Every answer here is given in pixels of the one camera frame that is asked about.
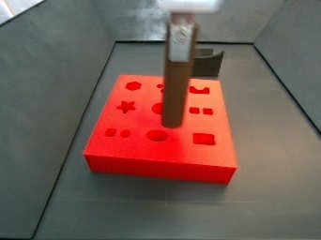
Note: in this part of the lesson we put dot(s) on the brown oval cylinder peg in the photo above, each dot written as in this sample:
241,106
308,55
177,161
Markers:
177,80

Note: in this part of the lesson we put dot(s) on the black curved cradle fixture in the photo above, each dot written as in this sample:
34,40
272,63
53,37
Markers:
208,62

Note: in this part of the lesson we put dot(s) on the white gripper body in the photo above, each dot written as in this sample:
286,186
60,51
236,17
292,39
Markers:
191,6

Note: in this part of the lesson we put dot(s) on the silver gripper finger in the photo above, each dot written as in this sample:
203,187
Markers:
181,33

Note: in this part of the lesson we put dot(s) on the red foam shape-sorter block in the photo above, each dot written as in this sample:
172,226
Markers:
132,144

